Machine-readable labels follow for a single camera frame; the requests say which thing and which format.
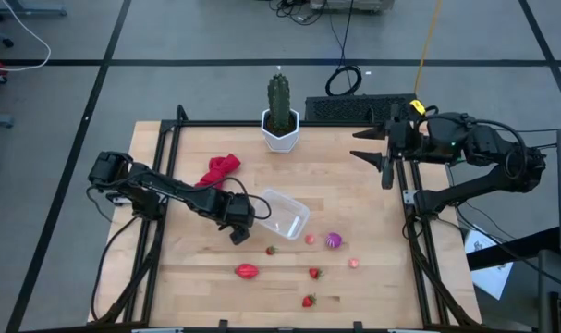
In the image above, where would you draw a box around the green cactus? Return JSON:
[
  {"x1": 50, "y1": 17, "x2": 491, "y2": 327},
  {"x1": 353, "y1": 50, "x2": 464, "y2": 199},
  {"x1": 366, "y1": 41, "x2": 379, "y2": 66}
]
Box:
[{"x1": 266, "y1": 72, "x2": 292, "y2": 133}]

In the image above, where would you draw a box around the long black cable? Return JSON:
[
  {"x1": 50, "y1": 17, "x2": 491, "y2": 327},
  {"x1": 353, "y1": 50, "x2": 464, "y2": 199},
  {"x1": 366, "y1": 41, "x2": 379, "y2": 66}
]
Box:
[{"x1": 328, "y1": 0, "x2": 355, "y2": 68}]

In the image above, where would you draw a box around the white hexagonal plant pot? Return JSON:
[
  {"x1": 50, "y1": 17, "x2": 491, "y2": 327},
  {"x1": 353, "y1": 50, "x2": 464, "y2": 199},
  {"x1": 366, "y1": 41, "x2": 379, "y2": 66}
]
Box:
[{"x1": 260, "y1": 107, "x2": 301, "y2": 154}]

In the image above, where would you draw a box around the purple striped toy ball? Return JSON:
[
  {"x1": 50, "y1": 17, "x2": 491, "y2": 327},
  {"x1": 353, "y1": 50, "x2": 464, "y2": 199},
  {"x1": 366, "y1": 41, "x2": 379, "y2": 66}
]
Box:
[{"x1": 324, "y1": 231, "x2": 344, "y2": 250}]

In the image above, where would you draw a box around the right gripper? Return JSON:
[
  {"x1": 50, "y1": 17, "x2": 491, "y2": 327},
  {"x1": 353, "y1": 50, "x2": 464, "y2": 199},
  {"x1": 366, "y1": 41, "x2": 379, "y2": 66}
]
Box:
[{"x1": 349, "y1": 104, "x2": 424, "y2": 173}]

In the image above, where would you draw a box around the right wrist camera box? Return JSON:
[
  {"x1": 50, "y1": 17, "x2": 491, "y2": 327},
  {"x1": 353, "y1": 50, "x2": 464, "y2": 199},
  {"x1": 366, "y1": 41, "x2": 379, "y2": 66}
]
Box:
[{"x1": 380, "y1": 155, "x2": 396, "y2": 191}]

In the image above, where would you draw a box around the white cable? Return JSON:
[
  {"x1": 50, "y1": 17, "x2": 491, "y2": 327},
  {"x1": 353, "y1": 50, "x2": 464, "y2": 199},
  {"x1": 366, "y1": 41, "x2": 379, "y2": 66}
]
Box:
[{"x1": 0, "y1": 0, "x2": 53, "y2": 73}]

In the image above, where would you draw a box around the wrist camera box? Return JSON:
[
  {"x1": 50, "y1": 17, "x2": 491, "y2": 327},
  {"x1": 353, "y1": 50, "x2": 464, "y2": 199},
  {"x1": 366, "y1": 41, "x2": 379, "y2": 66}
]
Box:
[
  {"x1": 380, "y1": 155, "x2": 396, "y2": 191},
  {"x1": 228, "y1": 225, "x2": 252, "y2": 246}
]

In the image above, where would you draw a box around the grey cabinet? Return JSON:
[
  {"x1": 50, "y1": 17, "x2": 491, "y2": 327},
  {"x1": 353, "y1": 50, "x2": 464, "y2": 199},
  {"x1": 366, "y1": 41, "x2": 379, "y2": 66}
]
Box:
[{"x1": 537, "y1": 249, "x2": 561, "y2": 333}]

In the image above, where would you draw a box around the grey desk foot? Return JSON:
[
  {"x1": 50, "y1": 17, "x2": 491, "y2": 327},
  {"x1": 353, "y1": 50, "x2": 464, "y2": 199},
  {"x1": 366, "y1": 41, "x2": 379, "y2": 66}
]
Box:
[{"x1": 0, "y1": 0, "x2": 68, "y2": 19}]

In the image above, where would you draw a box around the black beam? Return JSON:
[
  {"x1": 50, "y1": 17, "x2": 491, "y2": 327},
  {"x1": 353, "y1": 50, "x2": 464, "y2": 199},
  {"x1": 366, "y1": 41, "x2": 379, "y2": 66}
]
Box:
[{"x1": 467, "y1": 226, "x2": 561, "y2": 272}]

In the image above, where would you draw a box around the yellow cable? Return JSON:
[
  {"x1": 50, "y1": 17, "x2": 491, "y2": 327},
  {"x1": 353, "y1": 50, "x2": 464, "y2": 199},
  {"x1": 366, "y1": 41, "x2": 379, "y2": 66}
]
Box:
[{"x1": 412, "y1": 0, "x2": 445, "y2": 96}]

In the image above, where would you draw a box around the black cable bundle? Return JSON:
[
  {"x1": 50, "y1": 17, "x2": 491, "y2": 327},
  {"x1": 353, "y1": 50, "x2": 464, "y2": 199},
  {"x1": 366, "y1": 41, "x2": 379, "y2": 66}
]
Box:
[{"x1": 267, "y1": 0, "x2": 330, "y2": 27}]

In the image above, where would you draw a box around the red oval toy fruit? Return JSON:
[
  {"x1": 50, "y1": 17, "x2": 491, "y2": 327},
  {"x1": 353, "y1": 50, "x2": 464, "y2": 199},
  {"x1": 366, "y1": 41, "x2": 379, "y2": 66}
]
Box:
[{"x1": 235, "y1": 263, "x2": 261, "y2": 280}]

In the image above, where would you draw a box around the white printed paper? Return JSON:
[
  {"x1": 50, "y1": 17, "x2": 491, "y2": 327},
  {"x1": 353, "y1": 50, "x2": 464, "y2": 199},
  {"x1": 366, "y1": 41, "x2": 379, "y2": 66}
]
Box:
[{"x1": 463, "y1": 224, "x2": 515, "y2": 301}]

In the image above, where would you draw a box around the red cloth with white tag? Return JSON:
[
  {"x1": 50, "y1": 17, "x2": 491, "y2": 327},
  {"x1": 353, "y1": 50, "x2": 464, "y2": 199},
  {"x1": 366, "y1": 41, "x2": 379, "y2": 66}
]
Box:
[{"x1": 194, "y1": 153, "x2": 242, "y2": 191}]

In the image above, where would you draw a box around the clear plastic tupperware container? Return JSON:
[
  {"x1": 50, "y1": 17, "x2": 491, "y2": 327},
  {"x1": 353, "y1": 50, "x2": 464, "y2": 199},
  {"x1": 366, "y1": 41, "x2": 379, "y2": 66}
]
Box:
[{"x1": 253, "y1": 187, "x2": 311, "y2": 241}]

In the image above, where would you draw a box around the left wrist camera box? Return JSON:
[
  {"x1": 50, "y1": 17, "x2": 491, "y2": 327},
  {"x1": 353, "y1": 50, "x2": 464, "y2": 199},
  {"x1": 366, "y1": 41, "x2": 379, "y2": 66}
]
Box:
[{"x1": 228, "y1": 225, "x2": 252, "y2": 246}]

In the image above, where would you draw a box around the grey equipment box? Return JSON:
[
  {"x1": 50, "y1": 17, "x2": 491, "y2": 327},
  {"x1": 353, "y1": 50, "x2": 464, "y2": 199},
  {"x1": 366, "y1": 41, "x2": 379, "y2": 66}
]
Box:
[{"x1": 309, "y1": 0, "x2": 396, "y2": 14}]

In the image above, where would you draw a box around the coiled black cable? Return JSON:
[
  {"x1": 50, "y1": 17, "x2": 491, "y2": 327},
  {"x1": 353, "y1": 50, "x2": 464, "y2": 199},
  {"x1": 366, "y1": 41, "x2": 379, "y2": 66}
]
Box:
[{"x1": 324, "y1": 64, "x2": 363, "y2": 98}]

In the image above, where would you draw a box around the black metal table frame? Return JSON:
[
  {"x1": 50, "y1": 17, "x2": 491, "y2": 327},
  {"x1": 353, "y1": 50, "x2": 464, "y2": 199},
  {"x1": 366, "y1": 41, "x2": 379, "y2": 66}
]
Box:
[{"x1": 89, "y1": 104, "x2": 482, "y2": 330}]

